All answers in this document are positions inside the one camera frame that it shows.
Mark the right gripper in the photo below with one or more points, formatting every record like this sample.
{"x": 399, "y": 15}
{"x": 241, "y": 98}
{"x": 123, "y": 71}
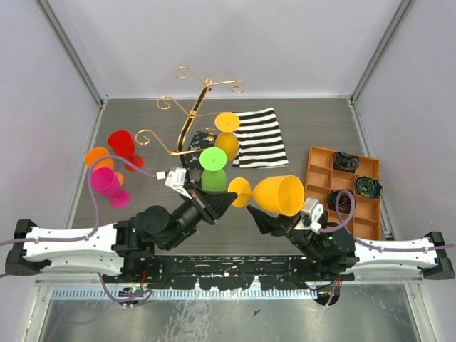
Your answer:
{"x": 273, "y": 225}

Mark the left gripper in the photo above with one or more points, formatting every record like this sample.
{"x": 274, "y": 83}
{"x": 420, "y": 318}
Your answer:
{"x": 217, "y": 202}

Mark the green plastic wine glass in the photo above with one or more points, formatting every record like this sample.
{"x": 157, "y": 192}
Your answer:
{"x": 214, "y": 178}

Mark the yellow wine glass cluster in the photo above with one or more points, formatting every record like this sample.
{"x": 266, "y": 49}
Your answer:
{"x": 282, "y": 194}

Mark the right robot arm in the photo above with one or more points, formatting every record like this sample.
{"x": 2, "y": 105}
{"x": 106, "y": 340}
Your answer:
{"x": 331, "y": 252}

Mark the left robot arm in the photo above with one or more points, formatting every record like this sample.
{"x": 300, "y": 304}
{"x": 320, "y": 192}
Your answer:
{"x": 116, "y": 248}

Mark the red plastic wine glass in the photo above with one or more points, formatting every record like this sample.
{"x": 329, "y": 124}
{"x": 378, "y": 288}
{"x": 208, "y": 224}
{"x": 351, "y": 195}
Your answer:
{"x": 123, "y": 145}

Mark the pink plastic wine glass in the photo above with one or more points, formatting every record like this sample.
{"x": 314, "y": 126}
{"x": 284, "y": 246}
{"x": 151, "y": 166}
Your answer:
{"x": 106, "y": 183}

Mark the orange plastic wine glass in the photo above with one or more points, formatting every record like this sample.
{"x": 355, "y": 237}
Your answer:
{"x": 96, "y": 153}

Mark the black white striped cloth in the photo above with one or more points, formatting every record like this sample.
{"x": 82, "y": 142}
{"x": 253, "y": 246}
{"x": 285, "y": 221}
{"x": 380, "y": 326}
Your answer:
{"x": 260, "y": 141}

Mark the rolled dark sock middle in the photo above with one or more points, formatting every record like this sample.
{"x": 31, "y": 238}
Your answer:
{"x": 344, "y": 202}

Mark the rolled dark sock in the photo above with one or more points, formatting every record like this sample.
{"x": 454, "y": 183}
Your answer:
{"x": 344, "y": 202}
{"x": 368, "y": 187}
{"x": 345, "y": 162}

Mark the orange wooden compartment tray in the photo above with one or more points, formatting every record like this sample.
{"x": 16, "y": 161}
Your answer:
{"x": 321, "y": 179}

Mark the rolled dark sock top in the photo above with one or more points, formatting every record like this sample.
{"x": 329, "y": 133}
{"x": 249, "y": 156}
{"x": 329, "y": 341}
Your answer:
{"x": 345, "y": 162}

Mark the rolled dark sock right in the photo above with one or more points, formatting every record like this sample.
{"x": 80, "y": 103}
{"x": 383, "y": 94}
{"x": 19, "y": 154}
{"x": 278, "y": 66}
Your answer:
{"x": 368, "y": 187}

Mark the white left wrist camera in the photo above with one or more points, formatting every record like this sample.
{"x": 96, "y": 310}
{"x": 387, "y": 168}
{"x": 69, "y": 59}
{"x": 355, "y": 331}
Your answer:
{"x": 177, "y": 180}

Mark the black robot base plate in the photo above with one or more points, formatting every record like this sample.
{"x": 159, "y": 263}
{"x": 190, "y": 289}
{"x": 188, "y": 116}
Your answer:
{"x": 228, "y": 272}

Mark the aluminium frame rail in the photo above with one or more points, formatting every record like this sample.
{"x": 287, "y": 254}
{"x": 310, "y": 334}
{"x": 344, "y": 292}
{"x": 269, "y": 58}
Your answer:
{"x": 136, "y": 294}

